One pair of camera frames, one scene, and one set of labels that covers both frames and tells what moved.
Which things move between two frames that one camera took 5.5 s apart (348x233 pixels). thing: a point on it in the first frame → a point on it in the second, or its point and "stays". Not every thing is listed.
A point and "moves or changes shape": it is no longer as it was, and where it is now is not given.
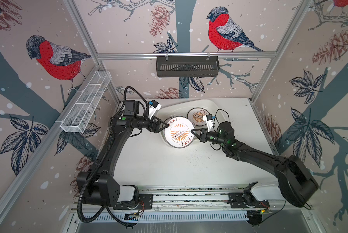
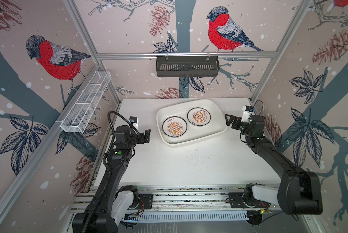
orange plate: (178, 134) moves or changes shape
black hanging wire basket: (187, 66) stays
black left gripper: (156, 129) → (140, 135)
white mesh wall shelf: (79, 115) stays
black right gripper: (204, 134) → (234, 118)
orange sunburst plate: (195, 116) stays
